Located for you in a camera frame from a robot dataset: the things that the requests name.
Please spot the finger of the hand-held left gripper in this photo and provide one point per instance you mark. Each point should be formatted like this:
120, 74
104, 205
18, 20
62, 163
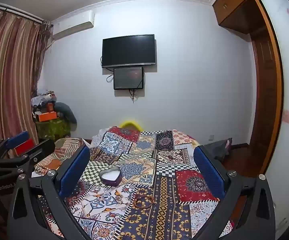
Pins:
17, 138
43, 148

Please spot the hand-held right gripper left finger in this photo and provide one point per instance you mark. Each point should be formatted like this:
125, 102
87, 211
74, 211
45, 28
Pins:
75, 171

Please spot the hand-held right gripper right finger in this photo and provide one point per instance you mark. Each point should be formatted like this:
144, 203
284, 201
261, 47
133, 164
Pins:
209, 171

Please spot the purple heart-shaped jewelry box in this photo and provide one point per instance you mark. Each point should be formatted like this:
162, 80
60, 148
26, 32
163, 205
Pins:
110, 181

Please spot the small silver jewelry piece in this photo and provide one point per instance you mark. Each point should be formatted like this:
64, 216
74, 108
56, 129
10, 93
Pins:
119, 199

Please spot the green patterned cloth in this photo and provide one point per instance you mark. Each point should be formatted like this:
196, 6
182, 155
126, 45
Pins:
52, 130

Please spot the brown striped patterned cloth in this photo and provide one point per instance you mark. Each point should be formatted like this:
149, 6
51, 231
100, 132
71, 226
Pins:
64, 147

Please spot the dark bag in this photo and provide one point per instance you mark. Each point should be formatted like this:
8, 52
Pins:
217, 148

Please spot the orange box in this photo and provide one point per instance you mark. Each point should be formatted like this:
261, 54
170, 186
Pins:
48, 116

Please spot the white plastic bag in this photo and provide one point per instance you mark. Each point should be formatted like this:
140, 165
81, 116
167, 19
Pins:
40, 99

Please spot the brown striped curtain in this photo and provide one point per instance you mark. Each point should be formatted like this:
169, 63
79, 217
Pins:
9, 80

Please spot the colourful patchwork blanket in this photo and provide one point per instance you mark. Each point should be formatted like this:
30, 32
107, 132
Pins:
159, 205

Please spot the yellow plastic stool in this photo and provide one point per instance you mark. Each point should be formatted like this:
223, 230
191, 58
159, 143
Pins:
129, 124

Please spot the brown wooden door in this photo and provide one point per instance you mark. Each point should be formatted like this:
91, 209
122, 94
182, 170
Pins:
267, 92

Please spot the white air conditioner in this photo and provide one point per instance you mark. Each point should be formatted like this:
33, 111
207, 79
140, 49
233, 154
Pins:
74, 26

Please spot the wooden overhead cabinet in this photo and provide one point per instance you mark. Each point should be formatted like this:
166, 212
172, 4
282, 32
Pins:
237, 7

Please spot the white wall outlet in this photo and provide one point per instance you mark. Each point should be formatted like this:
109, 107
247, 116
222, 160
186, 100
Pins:
211, 137

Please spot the small black wall monitor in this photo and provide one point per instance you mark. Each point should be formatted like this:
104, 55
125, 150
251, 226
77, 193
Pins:
128, 78

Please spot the curtain rail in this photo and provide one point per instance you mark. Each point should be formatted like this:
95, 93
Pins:
17, 12

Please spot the large black wall television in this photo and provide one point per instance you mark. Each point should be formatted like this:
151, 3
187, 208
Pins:
129, 51

